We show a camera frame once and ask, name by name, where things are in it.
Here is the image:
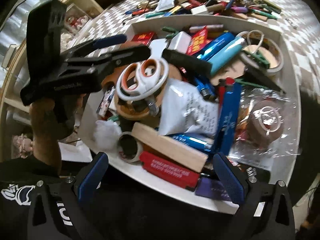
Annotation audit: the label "white sorting box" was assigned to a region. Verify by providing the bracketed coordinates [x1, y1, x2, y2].
[78, 14, 302, 215]

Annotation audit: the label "green clothes peg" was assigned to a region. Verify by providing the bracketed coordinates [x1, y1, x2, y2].
[243, 50, 270, 69]

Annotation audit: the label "wooden tag board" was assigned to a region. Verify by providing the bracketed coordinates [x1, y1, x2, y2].
[230, 11, 248, 20]

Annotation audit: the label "light wooden block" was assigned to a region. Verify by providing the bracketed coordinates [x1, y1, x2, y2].
[131, 122, 208, 173]

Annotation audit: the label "white square box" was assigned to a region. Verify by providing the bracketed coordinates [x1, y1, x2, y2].
[190, 5, 209, 15]

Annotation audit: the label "silver foil pouch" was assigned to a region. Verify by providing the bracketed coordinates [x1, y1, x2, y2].
[158, 79, 219, 137]

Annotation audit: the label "brown cord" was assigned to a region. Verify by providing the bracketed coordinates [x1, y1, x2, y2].
[121, 0, 153, 26]

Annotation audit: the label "black lighter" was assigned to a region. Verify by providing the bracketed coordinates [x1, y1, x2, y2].
[162, 49, 212, 77]

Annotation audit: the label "light blue lighter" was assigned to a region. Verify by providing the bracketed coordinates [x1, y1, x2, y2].
[208, 37, 247, 77]

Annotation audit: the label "purple lighter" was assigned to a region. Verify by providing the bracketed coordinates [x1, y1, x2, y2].
[231, 7, 249, 14]

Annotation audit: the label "person left hand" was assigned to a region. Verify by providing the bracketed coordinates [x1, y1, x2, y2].
[29, 94, 86, 141]

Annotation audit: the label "mint barcode lighter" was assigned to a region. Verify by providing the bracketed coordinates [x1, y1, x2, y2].
[145, 12, 165, 19]

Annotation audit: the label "red Lamborghini lighter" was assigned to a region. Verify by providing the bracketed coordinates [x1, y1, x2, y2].
[131, 8, 150, 17]

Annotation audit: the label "checkered bed sheet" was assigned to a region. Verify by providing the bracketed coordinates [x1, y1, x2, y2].
[77, 0, 319, 93]

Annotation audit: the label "white tape roll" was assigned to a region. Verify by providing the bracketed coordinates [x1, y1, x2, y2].
[236, 30, 284, 76]

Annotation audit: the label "metallic blue lighter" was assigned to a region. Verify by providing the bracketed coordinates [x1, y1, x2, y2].
[196, 32, 235, 61]

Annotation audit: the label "white orange scissors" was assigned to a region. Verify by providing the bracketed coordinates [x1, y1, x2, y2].
[116, 57, 169, 101]

